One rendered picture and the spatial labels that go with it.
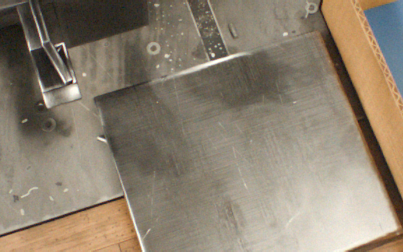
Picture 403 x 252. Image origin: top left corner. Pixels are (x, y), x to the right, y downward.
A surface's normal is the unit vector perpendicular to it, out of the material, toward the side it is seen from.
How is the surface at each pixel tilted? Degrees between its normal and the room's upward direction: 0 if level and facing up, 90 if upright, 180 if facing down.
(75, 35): 90
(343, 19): 90
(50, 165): 0
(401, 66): 0
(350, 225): 0
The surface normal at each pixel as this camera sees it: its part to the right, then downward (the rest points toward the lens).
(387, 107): -0.95, 0.29
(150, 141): 0.01, -0.34
